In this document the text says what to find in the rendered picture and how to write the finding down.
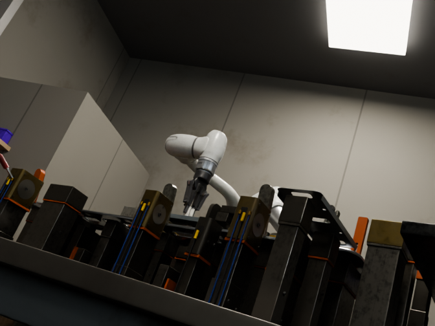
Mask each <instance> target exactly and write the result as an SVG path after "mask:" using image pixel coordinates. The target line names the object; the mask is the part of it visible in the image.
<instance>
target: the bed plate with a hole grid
mask: <svg viewBox="0 0 435 326"><path fill-rule="evenodd" d="M0 265H4V266H7V267H10V268H13V269H16V270H19V271H22V272H24V273H27V274H30V275H33V276H36V277H40V278H42V279H46V280H48V281H51V282H53V283H57V284H59V285H63V286H65V287H69V288H72V289H75V290H77V291H80V292H83V293H86V294H89V295H92V296H95V297H98V298H101V299H104V300H106V301H110V302H112V303H116V304H118V305H122V306H124V307H127V308H129V309H133V310H136V311H139V312H142V313H145V314H148V315H150V316H154V317H156V318H159V319H162V320H165V321H169V322H171V323H174V324H177V325H180V326H281V325H277V324H275V323H271V322H269V321H265V320H261V319H259V318H255V317H252V316H249V315H246V314H243V313H240V312H236V311H234V310H230V309H226V308H224V307H220V306H218V305H214V304H211V303H208V302H205V301H201V300H199V299H195V298H192V297H189V296H185V295H183V294H180V293H176V292H173V291H171V290H167V289H164V288H161V287H157V286H155V285H151V284H148V283H145V282H142V281H138V280H136V279H132V278H130V277H126V276H122V275H120V274H116V273H113V272H110V271H107V270H104V269H101V268H97V267H95V266H91V265H87V264H85V263H81V262H79V261H75V260H72V259H69V258H66V257H62V256H60V255H56V254H53V253H50V252H46V251H44V250H40V249H38V248H34V247H31V246H28V245H25V244H21V243H18V242H15V241H11V240H9V239H5V238H3V237H0Z"/></svg>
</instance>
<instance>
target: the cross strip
mask: <svg viewBox="0 0 435 326"><path fill-rule="evenodd" d="M291 192H297V193H308V194H310V195H311V196H312V198H309V199H310V201H311V202H312V203H313V205H314V206H315V212H314V216H313V217H315V218H321V219H327V220H329V221H330V223H324V222H319V221H313V220H312V222H311V226H310V229H309V233H308V234H309V236H310V237H311V238H313V234H314V232H315V231H316V232H325V233H330V234H335V235H336V236H337V238H338V240H340V241H343V242H345V244H340V246H345V247H350V248H354V249H355V250H356V249H357V248H358V246H357V245H356V243H355V242H354V240H353V239H352V238H351V236H350V234H349V233H348V231H347V230H346V229H345V227H344V225H343V224H342V223H341V221H340V219H339V218H338V217H337V215H336V213H335V212H334V211H333V209H332V207H331V206H330V205H329V203H328V201H327V200H326V198H325V197H324V196H323V194H322V193H321V192H319V191H313V190H299V189H292V188H278V194H277V196H278V197H279V199H280V200H281V201H282V202H283V203H284V200H285V196H286V195H293V194H292V193H291ZM323 209H325V210H323ZM339 232H341V233H342V234H341V233H339Z"/></svg>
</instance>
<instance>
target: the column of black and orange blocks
mask: <svg viewBox="0 0 435 326"><path fill-rule="evenodd" d="M416 279H417V280H416V287H415V291H414V297H413V301H412V308H411V309H410V312H409V316H408V323H407V326H428V322H429V317H428V315H429V309H430V301H431V295H430V293H429V290H428V288H427V286H426V284H425V282H424V280H423V278H422V276H421V274H420V273H419V270H418V271H417V274H416Z"/></svg>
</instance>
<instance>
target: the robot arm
mask: <svg viewBox="0 0 435 326"><path fill-rule="evenodd" d="M226 146H227V138H226V136H225V134H224V133H222V132H221V131H218V130H213V131H211V132H209V134H207V136H204V137H196V136H193V135H184V134H176V135H171V136H170V137H168V138H167V139H166V142H165V150H166V152H167V153H168V154H170V155H171V156H173V157H175V158H176V159H178V160H179V161H180V162H181V163H183V164H186V165H187V166H188V167H189V168H190V169H191V170H192V171H193V172H194V173H195V174H194V179H193V180H187V187H186V191H185V194H184V199H183V202H184V206H185V207H184V210H183V215H186V216H191V217H193V216H194V213H195V211H199V210H200V209H201V207H202V205H203V203H204V201H205V199H206V198H207V197H208V196H209V193H207V192H206V187H207V185H208V184H209V185H211V186H212V187H213V188H214V189H215V190H217V191H218V192H220V194H222V196H224V198H225V200H226V203H227V206H235V207H237V205H238V202H239V199H240V197H239V195H238V194H237V193H236V191H235V190H234V189H233V188H232V187H231V186H230V185H229V184H227V183H226V182H225V181H224V180H222V179H221V178H219V177H218V176H217V175H216V174H215V172H216V169H217V167H218V164H219V163H220V162H221V160H222V158H223V155H224V153H225V149H226ZM273 188H274V190H275V194H274V200H273V205H272V209H271V215H270V218H269V223H271V225H272V226H273V228H274V229H275V230H276V231H278V228H279V224H278V219H279V216H280V212H281V210H282V206H283V202H282V201H281V200H280V199H279V197H278V196H277V194H278V188H280V187H278V186H276V187H273ZM193 200H194V201H193ZM192 202H193V203H192ZM191 204H192V207H191Z"/></svg>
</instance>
